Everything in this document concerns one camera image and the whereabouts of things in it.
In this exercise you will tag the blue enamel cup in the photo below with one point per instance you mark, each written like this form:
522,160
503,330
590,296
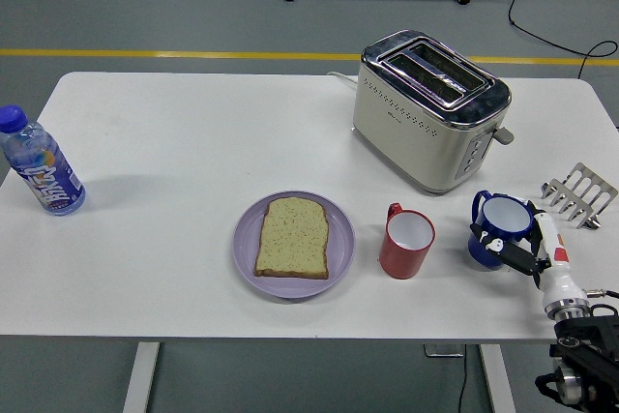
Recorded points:
505,217

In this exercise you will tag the purple round plate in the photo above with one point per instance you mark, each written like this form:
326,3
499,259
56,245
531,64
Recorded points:
246,239

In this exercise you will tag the grey box under table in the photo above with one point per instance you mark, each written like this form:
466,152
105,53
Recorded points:
442,351

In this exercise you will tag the metal toast rack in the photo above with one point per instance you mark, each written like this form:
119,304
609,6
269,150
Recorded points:
580,170

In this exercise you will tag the red enamel cup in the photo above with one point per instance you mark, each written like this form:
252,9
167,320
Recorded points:
401,263

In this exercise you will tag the yellow floor tape line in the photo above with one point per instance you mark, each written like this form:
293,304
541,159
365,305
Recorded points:
145,52

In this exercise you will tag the plastic bottle with blue cap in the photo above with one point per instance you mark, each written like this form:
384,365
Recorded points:
48,181

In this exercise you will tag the cream and chrome toaster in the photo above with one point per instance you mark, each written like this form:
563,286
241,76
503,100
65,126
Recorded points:
411,142

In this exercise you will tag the slice of toast bread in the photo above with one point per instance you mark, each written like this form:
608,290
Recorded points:
290,239

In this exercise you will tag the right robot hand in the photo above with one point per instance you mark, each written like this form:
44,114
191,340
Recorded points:
558,282

